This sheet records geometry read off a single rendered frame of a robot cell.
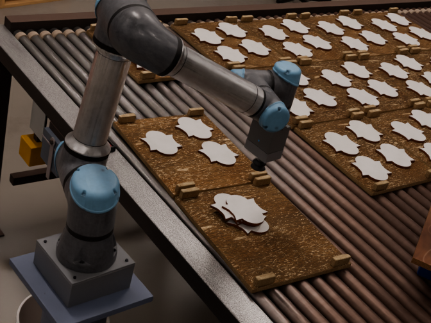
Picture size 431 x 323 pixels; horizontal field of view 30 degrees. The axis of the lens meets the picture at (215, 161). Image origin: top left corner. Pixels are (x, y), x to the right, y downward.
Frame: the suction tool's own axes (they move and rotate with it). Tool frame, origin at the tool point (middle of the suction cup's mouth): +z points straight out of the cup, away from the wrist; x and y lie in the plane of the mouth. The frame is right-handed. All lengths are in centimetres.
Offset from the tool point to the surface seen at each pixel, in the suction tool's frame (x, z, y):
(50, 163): 20, 37, 68
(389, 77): -133, 18, 47
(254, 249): 6.8, 17.8, -12.5
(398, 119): -105, 18, 21
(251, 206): -2.4, 14.4, -0.2
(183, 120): -17, 17, 49
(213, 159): -11.1, 17.0, 26.1
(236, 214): 4.6, 14.4, -1.0
